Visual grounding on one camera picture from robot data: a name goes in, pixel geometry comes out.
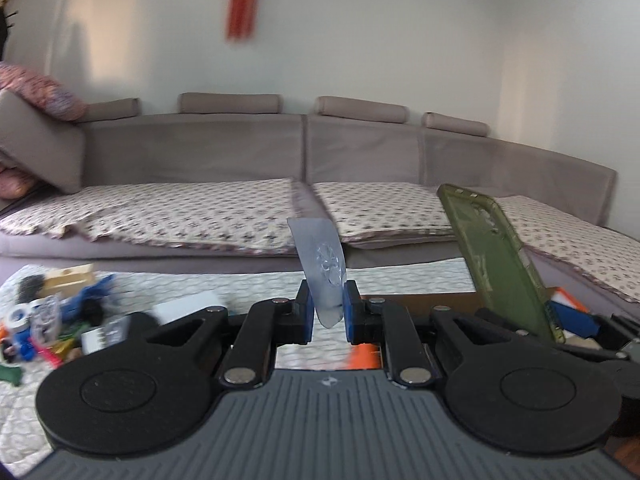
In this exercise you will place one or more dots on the pink floral pillow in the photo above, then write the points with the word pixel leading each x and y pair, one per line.
pixel 15 183
pixel 42 92

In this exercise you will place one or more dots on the pink floral pillow top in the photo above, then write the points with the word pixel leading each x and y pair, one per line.
pixel 42 92

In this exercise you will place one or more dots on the translucent plastic scraper card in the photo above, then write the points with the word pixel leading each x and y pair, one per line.
pixel 320 252

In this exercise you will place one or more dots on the floral sofa cover left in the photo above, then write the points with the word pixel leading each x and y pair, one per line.
pixel 242 217

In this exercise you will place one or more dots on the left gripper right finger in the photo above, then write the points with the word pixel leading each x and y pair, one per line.
pixel 436 353

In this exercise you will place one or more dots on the grey large cushion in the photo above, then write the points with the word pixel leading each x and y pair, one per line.
pixel 50 150

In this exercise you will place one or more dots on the cream wooden block holder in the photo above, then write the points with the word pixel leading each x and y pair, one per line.
pixel 68 281

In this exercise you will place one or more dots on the pink clothespin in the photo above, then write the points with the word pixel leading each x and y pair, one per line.
pixel 51 357

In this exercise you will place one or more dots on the black steel wool scrubber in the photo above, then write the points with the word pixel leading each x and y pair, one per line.
pixel 30 288

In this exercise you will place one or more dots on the green yellow candy pack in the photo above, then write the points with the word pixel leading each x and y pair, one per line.
pixel 70 333

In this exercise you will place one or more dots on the green transparent phone case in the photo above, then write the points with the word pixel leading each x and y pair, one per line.
pixel 495 255

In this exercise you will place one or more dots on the green plastic flat piece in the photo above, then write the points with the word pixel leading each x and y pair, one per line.
pixel 13 375

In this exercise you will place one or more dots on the grey sectional sofa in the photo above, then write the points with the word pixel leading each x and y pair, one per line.
pixel 225 138

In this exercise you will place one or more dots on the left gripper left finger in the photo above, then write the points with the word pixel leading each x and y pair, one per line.
pixel 154 389

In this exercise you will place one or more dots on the red chinese knot tassel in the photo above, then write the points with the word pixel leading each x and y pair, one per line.
pixel 242 0

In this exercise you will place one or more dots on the black round ball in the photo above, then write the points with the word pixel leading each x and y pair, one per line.
pixel 92 312

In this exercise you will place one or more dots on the white comb-edged block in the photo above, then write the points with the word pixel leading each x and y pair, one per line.
pixel 94 340

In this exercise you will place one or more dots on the floral sofa cover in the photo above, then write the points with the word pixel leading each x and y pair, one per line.
pixel 242 217
pixel 386 214

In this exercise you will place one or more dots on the white paper pad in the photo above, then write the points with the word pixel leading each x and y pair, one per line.
pixel 171 310

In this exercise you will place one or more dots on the floral sofa cover right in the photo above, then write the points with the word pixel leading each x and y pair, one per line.
pixel 386 214

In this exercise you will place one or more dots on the pink floral pillow lower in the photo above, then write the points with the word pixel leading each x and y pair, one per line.
pixel 15 183

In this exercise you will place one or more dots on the blue rubber glove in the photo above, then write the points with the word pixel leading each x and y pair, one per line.
pixel 71 307

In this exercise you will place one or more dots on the blue plastic lid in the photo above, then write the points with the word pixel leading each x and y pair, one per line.
pixel 25 348

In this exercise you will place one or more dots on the white foam tape roll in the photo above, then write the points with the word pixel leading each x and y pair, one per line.
pixel 17 319

